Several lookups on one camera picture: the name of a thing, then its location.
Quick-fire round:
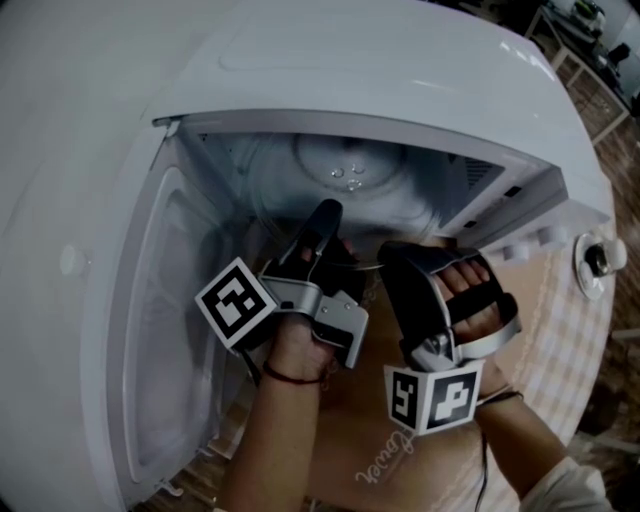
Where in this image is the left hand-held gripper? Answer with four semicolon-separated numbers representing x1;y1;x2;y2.
194;198;370;370

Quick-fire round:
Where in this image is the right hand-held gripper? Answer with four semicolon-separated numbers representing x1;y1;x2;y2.
378;242;522;436

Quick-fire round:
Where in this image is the clear glass turntable plate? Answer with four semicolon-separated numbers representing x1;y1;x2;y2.
247;132;446;274

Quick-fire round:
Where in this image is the person's left forearm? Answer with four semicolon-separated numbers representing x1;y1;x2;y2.
219;309;336;512

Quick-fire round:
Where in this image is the person's right forearm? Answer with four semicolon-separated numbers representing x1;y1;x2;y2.
469;357;571;501

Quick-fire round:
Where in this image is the person's right hand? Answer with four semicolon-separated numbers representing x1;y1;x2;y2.
437;258;507;347

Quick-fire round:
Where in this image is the white microwave oven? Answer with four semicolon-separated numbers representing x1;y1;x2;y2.
79;0;616;501

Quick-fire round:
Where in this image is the beige checkered tablecloth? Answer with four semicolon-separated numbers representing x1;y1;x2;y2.
207;219;619;512

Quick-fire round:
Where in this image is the person's cream shirt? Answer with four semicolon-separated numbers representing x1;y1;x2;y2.
517;457;614;512

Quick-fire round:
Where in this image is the clear plastic bottle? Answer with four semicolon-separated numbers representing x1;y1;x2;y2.
58;243;92;275

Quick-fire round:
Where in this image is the dark cord bracelet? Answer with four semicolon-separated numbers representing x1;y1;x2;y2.
262;360;329;386

